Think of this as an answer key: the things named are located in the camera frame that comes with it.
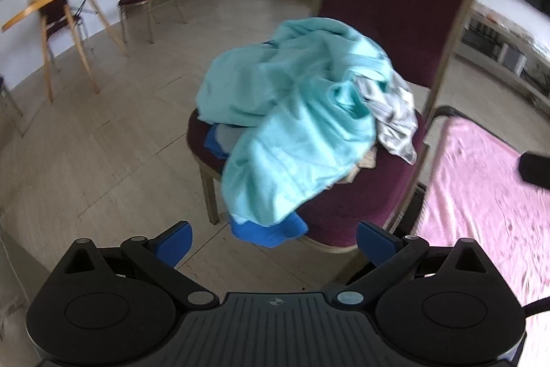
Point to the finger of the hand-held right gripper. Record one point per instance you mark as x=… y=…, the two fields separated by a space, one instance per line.
x=535 y=171

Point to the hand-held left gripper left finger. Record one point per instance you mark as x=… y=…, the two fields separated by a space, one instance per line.
x=174 y=243

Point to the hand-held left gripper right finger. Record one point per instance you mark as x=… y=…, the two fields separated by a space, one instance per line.
x=376 y=246

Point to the teal shirt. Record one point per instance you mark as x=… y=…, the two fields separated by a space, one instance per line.
x=279 y=92

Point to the pink printed blanket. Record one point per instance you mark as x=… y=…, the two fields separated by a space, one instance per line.
x=472 y=199

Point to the beige cloth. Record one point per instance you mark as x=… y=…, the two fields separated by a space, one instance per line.
x=365 y=163

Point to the blue garment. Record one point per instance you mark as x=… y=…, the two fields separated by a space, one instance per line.
x=266 y=236

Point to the grey white patterned garment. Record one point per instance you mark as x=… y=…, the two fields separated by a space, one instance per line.
x=395 y=122

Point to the white low cabinet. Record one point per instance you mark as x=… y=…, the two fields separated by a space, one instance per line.
x=507 y=6

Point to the dark chair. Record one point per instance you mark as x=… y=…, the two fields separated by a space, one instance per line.
x=53 y=12

